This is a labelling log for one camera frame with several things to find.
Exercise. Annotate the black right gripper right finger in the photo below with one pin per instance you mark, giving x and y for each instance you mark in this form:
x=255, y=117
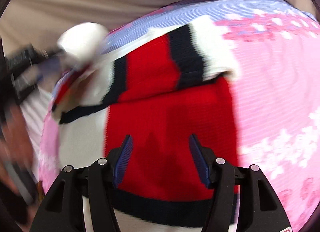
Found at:
x=260, y=208

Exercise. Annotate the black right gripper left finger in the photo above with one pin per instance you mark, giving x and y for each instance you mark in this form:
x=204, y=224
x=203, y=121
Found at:
x=62, y=207

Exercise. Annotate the white red black knit sweater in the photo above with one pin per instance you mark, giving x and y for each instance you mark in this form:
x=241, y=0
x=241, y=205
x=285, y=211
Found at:
x=160, y=89

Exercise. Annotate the person's left hand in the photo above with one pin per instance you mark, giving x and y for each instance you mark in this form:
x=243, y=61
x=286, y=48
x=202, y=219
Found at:
x=16, y=146

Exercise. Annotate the pink lavender floral bedsheet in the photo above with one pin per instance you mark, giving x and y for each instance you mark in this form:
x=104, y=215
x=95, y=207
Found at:
x=275, y=98

